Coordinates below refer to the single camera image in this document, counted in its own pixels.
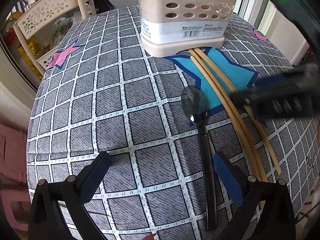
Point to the black plastic spoon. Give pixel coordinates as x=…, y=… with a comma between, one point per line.
x=206, y=142

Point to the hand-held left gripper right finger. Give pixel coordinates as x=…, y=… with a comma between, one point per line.
x=228, y=177

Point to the beige plastic storage trolley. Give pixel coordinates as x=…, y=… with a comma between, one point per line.
x=47, y=10

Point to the chopsticks with blue ends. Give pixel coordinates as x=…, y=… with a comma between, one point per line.
x=225, y=110

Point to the dark device with green light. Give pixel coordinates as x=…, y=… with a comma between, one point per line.
x=296, y=3

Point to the wooden chopstick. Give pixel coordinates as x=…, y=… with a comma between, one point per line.
x=225, y=80

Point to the pink plastic stool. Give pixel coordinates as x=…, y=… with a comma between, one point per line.
x=15, y=210

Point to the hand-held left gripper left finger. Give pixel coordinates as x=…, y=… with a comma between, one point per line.
x=93, y=178

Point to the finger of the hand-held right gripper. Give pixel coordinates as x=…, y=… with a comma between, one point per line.
x=241, y=97
x=280, y=80

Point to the bagged vegetables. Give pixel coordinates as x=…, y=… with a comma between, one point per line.
x=62, y=30

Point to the beige plastic utensil holder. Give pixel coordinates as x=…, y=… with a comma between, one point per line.
x=185, y=15

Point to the stack of pink plastic stools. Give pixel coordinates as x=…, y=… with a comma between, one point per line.
x=12, y=150

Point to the gold foil bag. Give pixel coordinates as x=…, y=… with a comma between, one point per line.
x=30, y=52

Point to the grey checked star tablecloth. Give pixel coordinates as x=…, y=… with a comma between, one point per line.
x=112, y=105

